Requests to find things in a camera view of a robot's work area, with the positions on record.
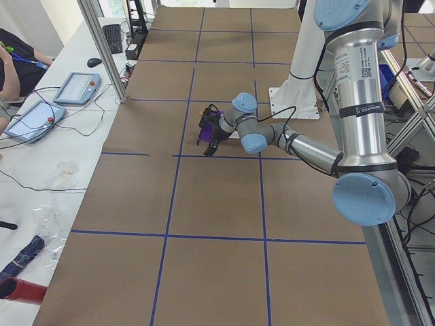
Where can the far teach pendant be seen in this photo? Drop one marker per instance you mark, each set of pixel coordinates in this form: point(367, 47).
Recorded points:
point(78, 88)

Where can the red fire extinguisher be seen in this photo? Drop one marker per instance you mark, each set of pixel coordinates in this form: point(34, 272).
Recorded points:
point(16, 289)

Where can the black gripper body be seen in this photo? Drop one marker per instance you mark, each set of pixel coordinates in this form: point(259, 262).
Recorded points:
point(221, 134)

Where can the near teach pendant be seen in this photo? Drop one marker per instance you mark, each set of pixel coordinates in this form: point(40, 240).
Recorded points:
point(36, 122)

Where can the teach pendant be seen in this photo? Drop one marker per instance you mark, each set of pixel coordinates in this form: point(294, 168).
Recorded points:
point(78, 88)
point(36, 122)

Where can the clear plastic bag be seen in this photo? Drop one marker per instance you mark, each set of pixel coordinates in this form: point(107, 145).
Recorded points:
point(49, 229)

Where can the white gloves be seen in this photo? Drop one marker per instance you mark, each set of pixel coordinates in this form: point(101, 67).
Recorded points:
point(64, 176)

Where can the black keyboard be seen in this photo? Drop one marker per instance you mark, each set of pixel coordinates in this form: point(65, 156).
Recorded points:
point(113, 36)

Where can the aluminium frame post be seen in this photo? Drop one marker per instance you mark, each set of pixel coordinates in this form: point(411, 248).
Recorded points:
point(90, 16)

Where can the seated person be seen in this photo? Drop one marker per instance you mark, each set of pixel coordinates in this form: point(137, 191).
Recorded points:
point(22, 67)

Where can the purple towel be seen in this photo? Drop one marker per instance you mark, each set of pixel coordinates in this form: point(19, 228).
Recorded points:
point(204, 135)

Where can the black computer box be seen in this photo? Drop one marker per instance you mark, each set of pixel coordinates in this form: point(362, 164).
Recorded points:
point(132, 51)

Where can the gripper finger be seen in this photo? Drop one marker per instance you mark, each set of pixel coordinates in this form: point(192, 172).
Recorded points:
point(214, 145)
point(209, 150)

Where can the black computer mouse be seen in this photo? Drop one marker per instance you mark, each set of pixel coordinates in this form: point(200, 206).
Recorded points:
point(93, 62)

